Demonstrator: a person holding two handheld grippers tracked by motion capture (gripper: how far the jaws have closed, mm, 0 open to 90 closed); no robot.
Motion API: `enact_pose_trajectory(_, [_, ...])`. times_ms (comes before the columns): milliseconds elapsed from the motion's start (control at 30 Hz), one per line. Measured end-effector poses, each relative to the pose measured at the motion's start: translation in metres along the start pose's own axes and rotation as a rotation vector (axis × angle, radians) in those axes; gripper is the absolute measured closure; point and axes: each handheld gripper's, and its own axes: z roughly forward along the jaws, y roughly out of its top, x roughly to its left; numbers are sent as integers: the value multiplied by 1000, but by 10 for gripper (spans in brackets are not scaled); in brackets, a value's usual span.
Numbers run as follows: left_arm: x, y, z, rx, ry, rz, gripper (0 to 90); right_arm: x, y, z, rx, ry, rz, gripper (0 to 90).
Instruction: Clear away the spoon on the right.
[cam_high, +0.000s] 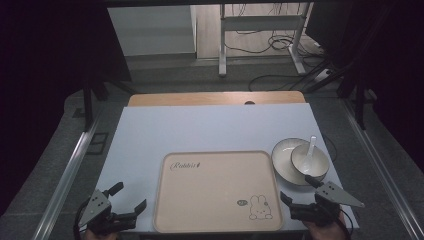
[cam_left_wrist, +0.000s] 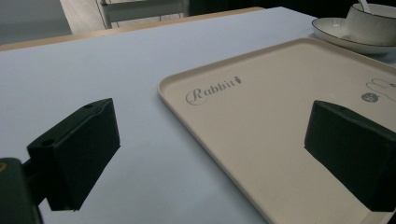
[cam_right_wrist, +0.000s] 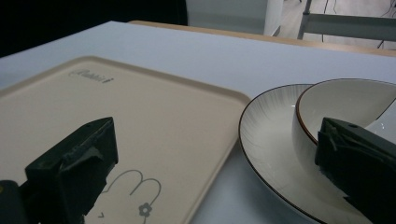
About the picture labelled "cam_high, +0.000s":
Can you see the white desk frame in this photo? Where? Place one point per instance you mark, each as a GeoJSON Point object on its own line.
{"type": "Point", "coordinates": [263, 23]}

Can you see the white table board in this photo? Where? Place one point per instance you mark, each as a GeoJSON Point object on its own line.
{"type": "Point", "coordinates": [200, 130]}

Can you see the black metal stand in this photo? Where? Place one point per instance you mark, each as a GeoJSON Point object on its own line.
{"type": "Point", "coordinates": [88, 106]}
{"type": "Point", "coordinates": [359, 106]}

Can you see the person's right hand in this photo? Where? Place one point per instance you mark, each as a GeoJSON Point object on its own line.
{"type": "Point", "coordinates": [325, 231]}

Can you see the white ceramic spoon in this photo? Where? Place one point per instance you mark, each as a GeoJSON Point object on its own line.
{"type": "Point", "coordinates": [311, 150]}

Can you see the beige tray with rabbit print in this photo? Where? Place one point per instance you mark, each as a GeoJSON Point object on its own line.
{"type": "Point", "coordinates": [216, 190]}

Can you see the white bowl with dark rim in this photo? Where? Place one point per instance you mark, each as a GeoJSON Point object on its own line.
{"type": "Point", "coordinates": [318, 165]}

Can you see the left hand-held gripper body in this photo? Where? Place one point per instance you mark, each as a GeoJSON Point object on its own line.
{"type": "Point", "coordinates": [96, 213]}

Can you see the black curtain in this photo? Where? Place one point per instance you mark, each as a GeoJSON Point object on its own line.
{"type": "Point", "coordinates": [393, 66]}
{"type": "Point", "coordinates": [50, 83]}

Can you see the white wall panel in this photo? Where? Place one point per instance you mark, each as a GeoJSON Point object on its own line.
{"type": "Point", "coordinates": [150, 30]}

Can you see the black floor frame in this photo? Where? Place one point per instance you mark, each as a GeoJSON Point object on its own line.
{"type": "Point", "coordinates": [97, 143]}

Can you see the wooden table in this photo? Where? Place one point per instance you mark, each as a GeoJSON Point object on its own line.
{"type": "Point", "coordinates": [200, 99]}

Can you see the aluminium rail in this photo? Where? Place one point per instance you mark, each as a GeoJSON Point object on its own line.
{"type": "Point", "coordinates": [380, 170]}
{"type": "Point", "coordinates": [66, 180]}

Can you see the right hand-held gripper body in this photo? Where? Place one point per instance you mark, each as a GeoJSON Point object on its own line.
{"type": "Point", "coordinates": [321, 210]}

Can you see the person's left hand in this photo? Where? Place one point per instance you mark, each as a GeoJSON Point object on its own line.
{"type": "Point", "coordinates": [98, 236]}

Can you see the white power strip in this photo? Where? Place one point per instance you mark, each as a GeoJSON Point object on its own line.
{"type": "Point", "coordinates": [322, 75]}

